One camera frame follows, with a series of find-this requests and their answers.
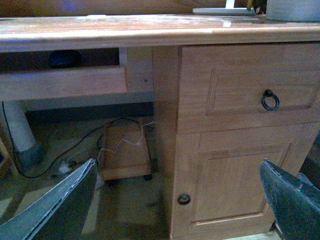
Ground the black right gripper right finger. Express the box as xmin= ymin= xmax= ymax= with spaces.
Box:
xmin=259 ymin=158 xmax=320 ymax=240

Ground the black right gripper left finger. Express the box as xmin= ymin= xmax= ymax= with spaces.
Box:
xmin=0 ymin=159 xmax=98 ymax=240

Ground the dark grey Logitech mouse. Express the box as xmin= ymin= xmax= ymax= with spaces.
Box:
xmin=48 ymin=50 xmax=82 ymax=69

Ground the wooden cabinet door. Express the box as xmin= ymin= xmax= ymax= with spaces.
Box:
xmin=170 ymin=122 xmax=320 ymax=240

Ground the small wooden wheeled stand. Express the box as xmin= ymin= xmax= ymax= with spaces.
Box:
xmin=99 ymin=119 xmax=153 ymax=187

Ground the round black door knob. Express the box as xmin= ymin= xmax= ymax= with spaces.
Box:
xmin=177 ymin=193 xmax=191 ymax=206

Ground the wooden desk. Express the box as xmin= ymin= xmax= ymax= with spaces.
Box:
xmin=0 ymin=14 xmax=320 ymax=238

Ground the wooden desk drawer front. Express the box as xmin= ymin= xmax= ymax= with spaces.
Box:
xmin=177 ymin=42 xmax=320 ymax=133

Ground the wooden keyboard tray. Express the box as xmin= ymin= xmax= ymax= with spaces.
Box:
xmin=0 ymin=66 xmax=128 ymax=101

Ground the grey cylindrical pot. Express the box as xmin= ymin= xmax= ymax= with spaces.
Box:
xmin=266 ymin=0 xmax=320 ymax=22

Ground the white lamp base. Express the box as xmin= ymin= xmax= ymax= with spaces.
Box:
xmin=192 ymin=0 xmax=256 ymax=16

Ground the white post with grey base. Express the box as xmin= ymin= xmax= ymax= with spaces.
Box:
xmin=2 ymin=100 xmax=45 ymax=173

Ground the black cable on floor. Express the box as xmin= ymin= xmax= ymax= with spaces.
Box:
xmin=1 ymin=101 xmax=141 ymax=179

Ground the black ring drawer pull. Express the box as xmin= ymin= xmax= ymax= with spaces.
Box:
xmin=261 ymin=89 xmax=280 ymax=111

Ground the white cable on floor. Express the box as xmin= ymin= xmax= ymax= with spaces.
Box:
xmin=97 ymin=121 xmax=157 ymax=163

